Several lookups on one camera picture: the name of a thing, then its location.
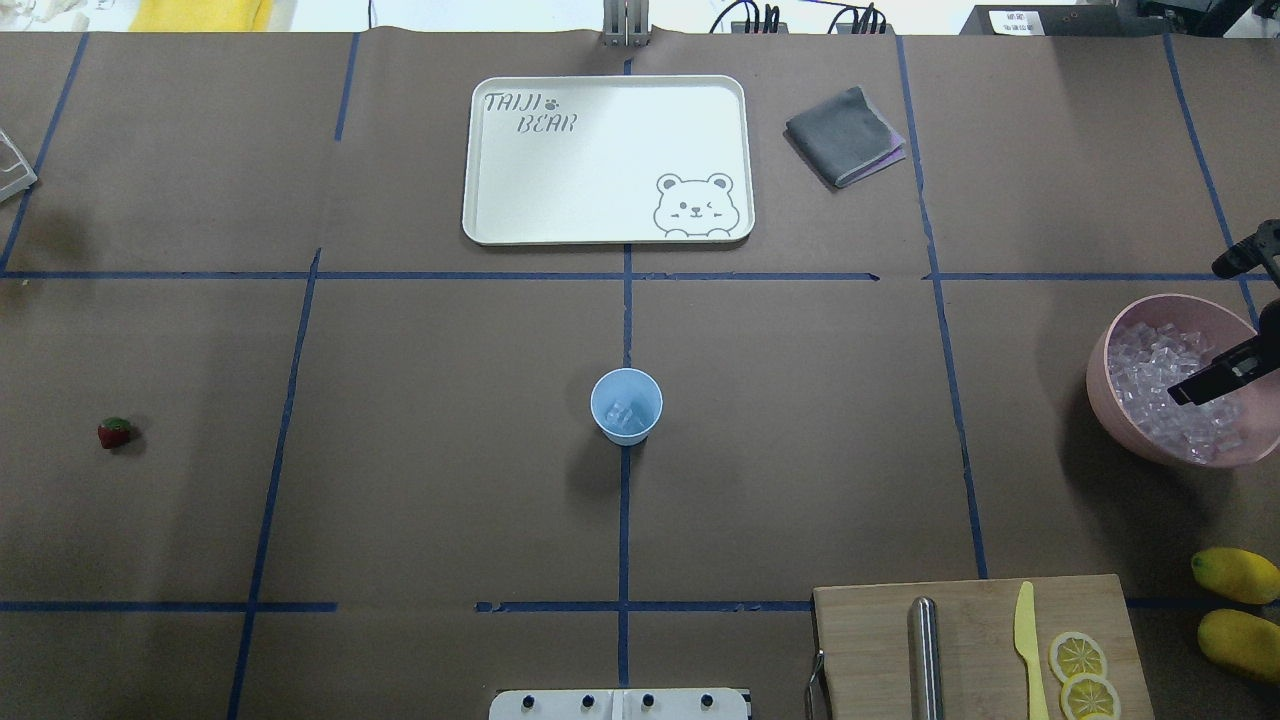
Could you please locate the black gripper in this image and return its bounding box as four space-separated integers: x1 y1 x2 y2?
1167 220 1279 406

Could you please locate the clear ice cube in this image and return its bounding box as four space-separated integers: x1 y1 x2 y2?
603 401 650 437

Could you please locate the red strawberry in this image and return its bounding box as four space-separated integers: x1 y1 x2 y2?
97 416 134 450

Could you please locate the pile of clear ice cubes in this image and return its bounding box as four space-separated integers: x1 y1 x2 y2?
1107 322 1244 464

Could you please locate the light blue plastic cup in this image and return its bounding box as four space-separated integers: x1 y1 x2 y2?
589 368 664 447

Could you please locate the pink bowl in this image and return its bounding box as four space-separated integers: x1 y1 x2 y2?
1085 293 1279 469

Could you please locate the upper yellow lemon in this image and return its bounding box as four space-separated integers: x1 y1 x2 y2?
1190 547 1279 605

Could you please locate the yellow lemon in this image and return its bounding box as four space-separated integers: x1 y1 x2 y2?
1196 609 1279 685
1190 547 1279 605

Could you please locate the lower yellow lemon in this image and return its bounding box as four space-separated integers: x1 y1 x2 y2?
1196 609 1279 685

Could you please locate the lemon slice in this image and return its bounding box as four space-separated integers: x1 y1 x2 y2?
1059 673 1123 719
1046 632 1108 685

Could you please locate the yellow plastic knife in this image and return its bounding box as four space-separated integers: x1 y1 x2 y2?
1012 580 1050 720

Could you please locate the lemon slice lower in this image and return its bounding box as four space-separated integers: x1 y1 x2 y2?
1059 673 1123 719

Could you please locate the grey folded cloth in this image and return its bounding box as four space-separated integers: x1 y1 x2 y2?
785 86 905 190

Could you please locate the bamboo cutting board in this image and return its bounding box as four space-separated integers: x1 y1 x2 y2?
813 574 1155 719

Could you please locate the black power strip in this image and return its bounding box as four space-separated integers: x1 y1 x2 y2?
709 1 892 35

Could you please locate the white bear serving tray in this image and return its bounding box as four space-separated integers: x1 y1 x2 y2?
461 76 756 247

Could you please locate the yellow cloth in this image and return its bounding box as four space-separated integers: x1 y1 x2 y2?
128 0 274 33

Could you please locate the metal knife handle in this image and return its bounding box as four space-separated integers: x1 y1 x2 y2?
908 596 945 719

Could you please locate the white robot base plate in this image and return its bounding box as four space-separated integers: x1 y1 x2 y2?
488 687 753 719

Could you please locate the aluminium frame post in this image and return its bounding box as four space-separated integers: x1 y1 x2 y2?
602 0 652 47

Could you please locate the white wire cup rack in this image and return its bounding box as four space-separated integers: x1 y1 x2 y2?
0 129 38 202

